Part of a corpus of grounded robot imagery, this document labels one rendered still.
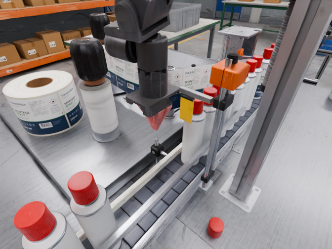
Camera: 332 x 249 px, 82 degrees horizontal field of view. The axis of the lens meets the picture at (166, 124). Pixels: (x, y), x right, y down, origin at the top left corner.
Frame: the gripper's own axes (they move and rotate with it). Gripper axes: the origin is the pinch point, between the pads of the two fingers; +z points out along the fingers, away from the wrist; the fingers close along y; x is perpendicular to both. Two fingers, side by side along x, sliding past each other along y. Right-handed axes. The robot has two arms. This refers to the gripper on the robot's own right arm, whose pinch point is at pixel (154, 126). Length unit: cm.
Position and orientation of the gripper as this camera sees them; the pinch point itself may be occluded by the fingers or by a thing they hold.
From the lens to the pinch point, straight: 45.3
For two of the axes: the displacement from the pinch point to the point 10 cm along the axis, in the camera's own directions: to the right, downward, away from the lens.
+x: 7.6, 4.0, -5.1
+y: -6.5, 4.6, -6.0
